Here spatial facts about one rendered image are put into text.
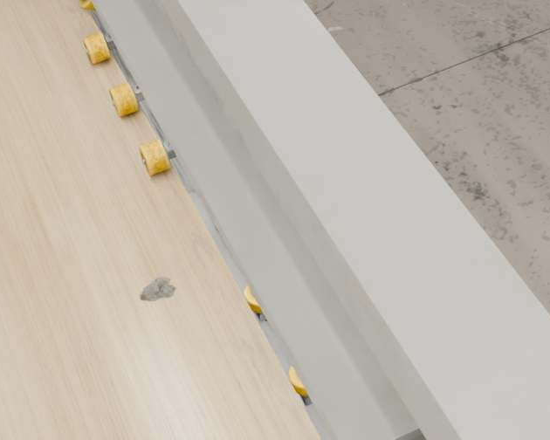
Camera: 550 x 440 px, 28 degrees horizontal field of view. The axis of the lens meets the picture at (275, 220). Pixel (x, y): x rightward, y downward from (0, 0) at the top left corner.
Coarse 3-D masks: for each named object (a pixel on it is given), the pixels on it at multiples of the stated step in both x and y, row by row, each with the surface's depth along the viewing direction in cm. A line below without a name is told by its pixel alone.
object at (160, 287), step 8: (152, 280) 257; (160, 280) 256; (168, 280) 256; (144, 288) 255; (152, 288) 254; (160, 288) 254; (168, 288) 254; (144, 296) 253; (152, 296) 253; (160, 296) 254; (168, 296) 254
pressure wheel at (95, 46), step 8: (96, 32) 310; (88, 40) 307; (96, 40) 307; (104, 40) 308; (88, 48) 307; (96, 48) 307; (104, 48) 308; (88, 56) 313; (96, 56) 308; (104, 56) 309
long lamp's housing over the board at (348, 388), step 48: (96, 0) 90; (144, 0) 84; (144, 48) 83; (144, 96) 84; (192, 96) 76; (192, 144) 76; (240, 144) 72; (240, 192) 70; (240, 240) 70; (288, 240) 66; (288, 288) 66; (288, 336) 66; (336, 336) 61; (336, 384) 61; (384, 384) 59; (336, 432) 61; (384, 432) 58
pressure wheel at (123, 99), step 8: (112, 88) 293; (120, 88) 292; (128, 88) 292; (112, 96) 295; (120, 96) 291; (128, 96) 291; (120, 104) 291; (128, 104) 292; (136, 104) 293; (120, 112) 292; (128, 112) 294
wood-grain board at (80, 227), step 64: (0, 0) 338; (64, 0) 334; (0, 64) 317; (64, 64) 314; (0, 128) 299; (64, 128) 296; (128, 128) 293; (0, 192) 282; (64, 192) 280; (128, 192) 278; (0, 256) 268; (64, 256) 266; (128, 256) 263; (192, 256) 261; (0, 320) 255; (64, 320) 253; (128, 320) 251; (192, 320) 249; (256, 320) 247; (0, 384) 243; (64, 384) 241; (128, 384) 239; (192, 384) 237; (256, 384) 235
